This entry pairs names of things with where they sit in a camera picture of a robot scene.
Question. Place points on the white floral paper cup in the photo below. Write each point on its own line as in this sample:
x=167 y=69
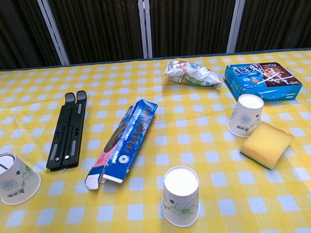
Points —
x=244 y=117
x=181 y=198

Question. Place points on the white paper cup black line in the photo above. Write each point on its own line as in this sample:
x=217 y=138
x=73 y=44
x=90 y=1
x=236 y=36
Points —
x=16 y=179

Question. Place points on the yellow sponge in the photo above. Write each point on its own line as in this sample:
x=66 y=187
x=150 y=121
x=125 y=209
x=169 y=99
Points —
x=266 y=145

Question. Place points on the blue sandwich cookie box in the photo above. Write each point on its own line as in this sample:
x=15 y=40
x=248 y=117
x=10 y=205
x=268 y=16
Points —
x=135 y=132

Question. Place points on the yellow white checked tablecloth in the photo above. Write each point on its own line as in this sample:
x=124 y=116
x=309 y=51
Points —
x=198 y=150

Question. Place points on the white crinkled snack bag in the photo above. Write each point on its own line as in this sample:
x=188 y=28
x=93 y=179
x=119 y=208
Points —
x=192 y=74

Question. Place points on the black folding stand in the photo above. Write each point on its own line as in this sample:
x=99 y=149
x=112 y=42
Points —
x=62 y=136

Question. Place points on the blue chocolate stick box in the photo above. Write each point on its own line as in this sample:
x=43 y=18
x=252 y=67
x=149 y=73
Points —
x=272 y=78

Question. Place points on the white partition post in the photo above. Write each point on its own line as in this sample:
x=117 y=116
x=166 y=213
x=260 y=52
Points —
x=145 y=26
x=53 y=30
x=236 y=20

